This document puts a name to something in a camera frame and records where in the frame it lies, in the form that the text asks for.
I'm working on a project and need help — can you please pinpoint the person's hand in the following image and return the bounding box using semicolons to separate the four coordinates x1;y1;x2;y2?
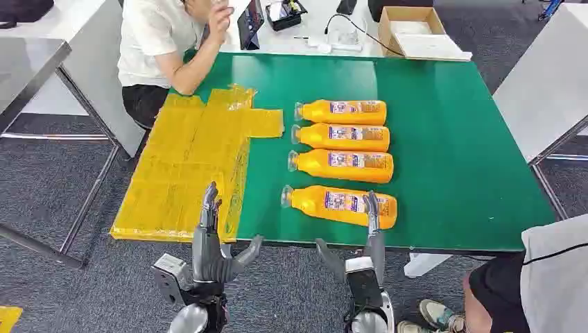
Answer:
207;2;235;47

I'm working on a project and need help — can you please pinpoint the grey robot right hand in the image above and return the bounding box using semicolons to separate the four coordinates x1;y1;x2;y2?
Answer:
314;190;387;286

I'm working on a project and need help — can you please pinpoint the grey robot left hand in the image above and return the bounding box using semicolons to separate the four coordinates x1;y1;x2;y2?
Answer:
191;181;263;284

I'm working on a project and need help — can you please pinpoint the orange drink bottle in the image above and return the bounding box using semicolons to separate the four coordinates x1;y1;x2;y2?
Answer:
280;185;398;231
291;122;391;153
293;99;388;126
287;148;395;185

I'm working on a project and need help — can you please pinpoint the black tablet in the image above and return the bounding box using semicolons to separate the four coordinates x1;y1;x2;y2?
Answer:
236;0;266;51

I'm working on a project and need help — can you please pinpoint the white table leg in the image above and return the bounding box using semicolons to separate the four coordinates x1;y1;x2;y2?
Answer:
404;253;454;279

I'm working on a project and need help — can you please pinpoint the black tray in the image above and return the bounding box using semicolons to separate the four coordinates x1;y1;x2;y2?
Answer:
265;0;309;32

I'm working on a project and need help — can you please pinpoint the person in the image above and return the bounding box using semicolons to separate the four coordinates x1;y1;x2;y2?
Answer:
116;0;235;130
397;213;588;333

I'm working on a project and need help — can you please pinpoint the white table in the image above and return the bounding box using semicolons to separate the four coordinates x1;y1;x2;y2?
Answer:
0;0;146;158
219;0;389;59

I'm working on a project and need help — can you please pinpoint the person's shoe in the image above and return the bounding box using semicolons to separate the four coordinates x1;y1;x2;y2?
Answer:
397;321;433;333
419;299;466;333

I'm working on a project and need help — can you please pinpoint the yellow plastic sheet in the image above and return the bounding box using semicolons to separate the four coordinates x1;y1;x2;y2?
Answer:
109;84;285;244

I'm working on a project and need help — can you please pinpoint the green table mat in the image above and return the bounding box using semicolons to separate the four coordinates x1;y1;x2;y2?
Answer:
170;51;557;254

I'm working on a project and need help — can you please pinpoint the clear plastic container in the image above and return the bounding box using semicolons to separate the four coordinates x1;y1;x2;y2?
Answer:
327;18;368;47

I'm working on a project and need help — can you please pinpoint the open cardboard box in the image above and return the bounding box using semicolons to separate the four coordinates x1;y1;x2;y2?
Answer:
378;6;473;62

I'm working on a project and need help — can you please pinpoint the black bag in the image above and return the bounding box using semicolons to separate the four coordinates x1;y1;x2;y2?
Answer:
0;0;55;29

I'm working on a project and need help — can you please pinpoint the steel table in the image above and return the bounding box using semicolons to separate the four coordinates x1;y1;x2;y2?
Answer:
0;37;121;270

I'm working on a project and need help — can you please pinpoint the yellow floor marker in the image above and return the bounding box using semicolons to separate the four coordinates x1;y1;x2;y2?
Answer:
0;306;24;333

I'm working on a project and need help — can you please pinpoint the grey table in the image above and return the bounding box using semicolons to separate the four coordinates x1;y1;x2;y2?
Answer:
492;3;588;221

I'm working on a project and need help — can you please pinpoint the blue tool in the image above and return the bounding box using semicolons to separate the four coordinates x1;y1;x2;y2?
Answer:
538;0;564;22

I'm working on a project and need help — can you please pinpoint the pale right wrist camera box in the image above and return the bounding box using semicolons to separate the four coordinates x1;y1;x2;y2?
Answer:
344;256;384;318

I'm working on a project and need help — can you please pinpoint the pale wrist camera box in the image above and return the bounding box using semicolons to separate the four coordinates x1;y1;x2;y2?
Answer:
344;256;384;318
150;253;194;305

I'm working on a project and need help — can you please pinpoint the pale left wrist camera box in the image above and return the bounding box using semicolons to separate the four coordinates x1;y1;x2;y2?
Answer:
150;253;194;305

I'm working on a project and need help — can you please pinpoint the black cable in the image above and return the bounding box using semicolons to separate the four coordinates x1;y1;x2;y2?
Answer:
324;13;405;57

